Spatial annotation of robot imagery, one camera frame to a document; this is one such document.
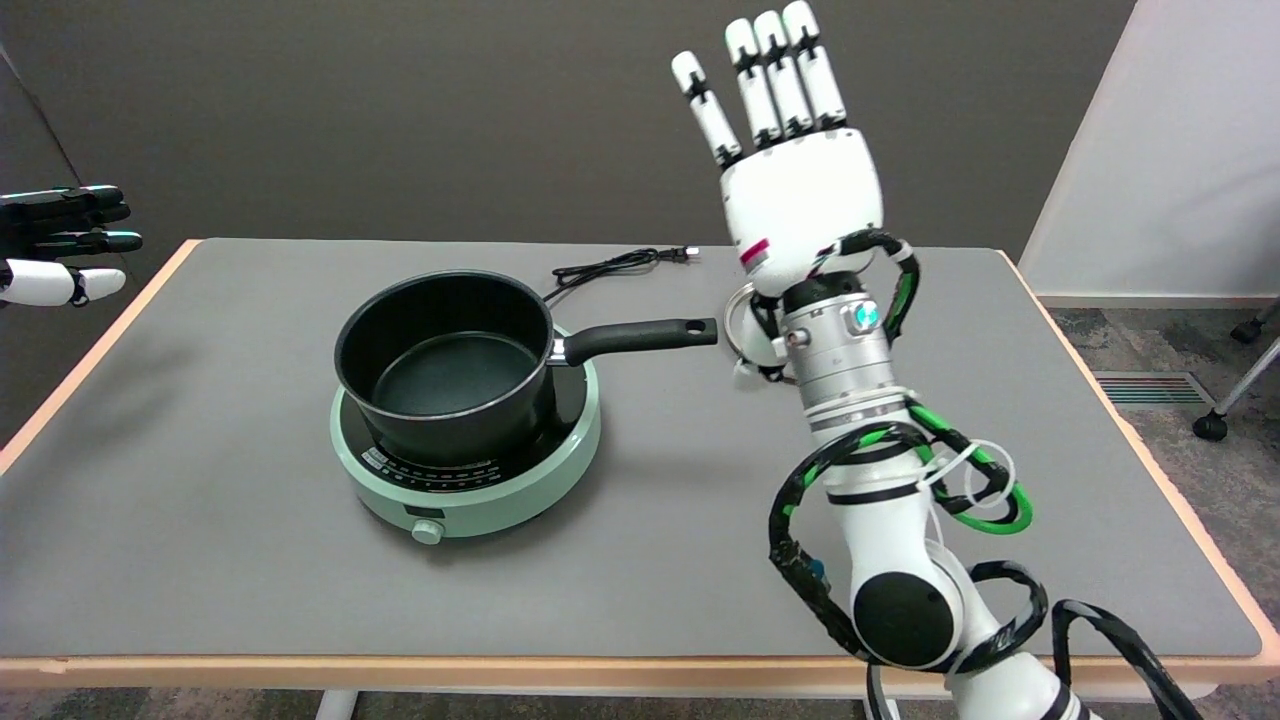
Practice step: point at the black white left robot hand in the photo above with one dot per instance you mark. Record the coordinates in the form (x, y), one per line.
(40, 280)

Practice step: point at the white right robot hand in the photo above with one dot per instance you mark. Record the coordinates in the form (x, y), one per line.
(805, 200)

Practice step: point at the black soup pot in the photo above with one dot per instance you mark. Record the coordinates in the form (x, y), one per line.
(450, 380)

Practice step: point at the glass pot lid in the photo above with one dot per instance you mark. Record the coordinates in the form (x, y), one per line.
(737, 325)

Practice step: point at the floor vent grille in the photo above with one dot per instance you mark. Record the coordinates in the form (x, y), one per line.
(1150, 390)

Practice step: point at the grey table mat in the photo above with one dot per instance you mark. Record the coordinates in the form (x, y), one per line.
(300, 580)

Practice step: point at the green induction cooker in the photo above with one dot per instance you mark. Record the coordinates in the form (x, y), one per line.
(500, 505)

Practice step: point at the grey chair leg with caster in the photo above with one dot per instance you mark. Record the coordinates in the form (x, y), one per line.
(1246, 330)
(1211, 426)

